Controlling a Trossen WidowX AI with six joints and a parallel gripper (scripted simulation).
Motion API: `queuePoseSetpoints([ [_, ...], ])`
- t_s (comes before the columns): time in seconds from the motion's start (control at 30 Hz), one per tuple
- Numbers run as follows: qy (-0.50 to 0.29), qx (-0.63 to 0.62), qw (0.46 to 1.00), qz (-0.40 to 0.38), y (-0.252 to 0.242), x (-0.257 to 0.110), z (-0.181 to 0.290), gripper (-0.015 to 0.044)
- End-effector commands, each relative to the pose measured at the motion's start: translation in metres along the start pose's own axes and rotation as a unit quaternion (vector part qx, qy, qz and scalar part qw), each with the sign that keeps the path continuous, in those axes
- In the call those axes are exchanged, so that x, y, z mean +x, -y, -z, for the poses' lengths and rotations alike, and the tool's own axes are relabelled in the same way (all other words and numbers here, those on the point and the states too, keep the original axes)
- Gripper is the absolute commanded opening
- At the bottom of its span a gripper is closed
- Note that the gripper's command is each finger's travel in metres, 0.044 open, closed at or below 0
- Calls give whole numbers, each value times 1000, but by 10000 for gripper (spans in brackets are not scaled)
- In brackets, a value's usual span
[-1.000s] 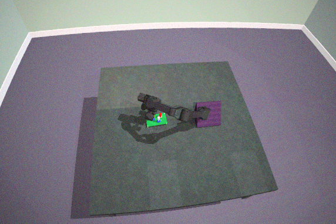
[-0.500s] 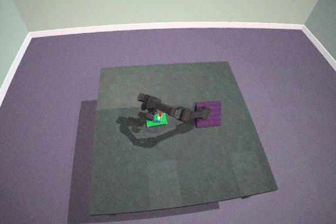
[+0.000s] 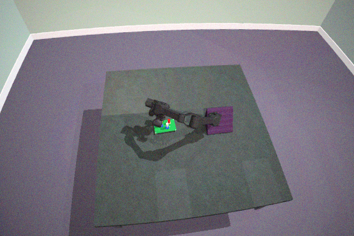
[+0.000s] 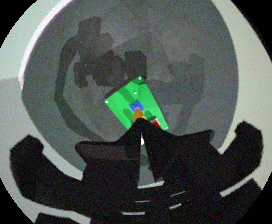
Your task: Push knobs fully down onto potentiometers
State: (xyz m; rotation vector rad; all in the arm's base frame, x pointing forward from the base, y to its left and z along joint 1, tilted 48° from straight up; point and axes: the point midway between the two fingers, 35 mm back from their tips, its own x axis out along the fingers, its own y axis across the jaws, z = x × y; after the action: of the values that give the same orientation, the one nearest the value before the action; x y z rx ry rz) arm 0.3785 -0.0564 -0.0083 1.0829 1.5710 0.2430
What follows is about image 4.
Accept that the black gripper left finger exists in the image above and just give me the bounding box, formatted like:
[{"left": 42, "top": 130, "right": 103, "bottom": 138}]
[{"left": 75, "top": 119, "right": 141, "bottom": 185}]

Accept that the green circuit board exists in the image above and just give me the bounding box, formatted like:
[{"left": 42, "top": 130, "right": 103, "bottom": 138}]
[{"left": 105, "top": 76, "right": 168, "bottom": 131}]

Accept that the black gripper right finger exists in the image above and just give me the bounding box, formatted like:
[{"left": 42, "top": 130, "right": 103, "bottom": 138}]
[{"left": 141, "top": 117, "right": 214, "bottom": 183}]

